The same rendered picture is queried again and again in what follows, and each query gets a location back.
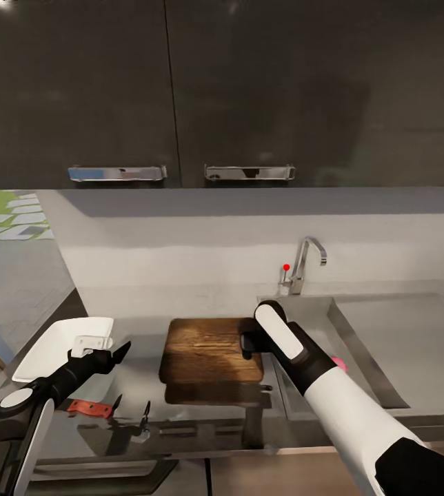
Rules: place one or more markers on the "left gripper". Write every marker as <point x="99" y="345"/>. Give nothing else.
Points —
<point x="99" y="361"/>

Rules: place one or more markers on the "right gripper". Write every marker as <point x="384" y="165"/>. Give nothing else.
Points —
<point x="251" y="344"/>

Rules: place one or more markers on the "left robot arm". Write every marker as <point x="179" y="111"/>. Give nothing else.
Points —
<point x="26" y="414"/>

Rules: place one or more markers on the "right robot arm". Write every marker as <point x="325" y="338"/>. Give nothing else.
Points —
<point x="382" y="455"/>

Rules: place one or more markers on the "vidalia onion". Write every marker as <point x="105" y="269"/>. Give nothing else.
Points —
<point x="340" y="363"/>

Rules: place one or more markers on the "parer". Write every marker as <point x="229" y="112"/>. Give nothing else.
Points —
<point x="88" y="408"/>

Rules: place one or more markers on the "cutting board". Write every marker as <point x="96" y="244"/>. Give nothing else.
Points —
<point x="209" y="350"/>

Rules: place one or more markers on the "bowl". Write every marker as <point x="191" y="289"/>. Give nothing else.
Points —
<point x="50" y="352"/>

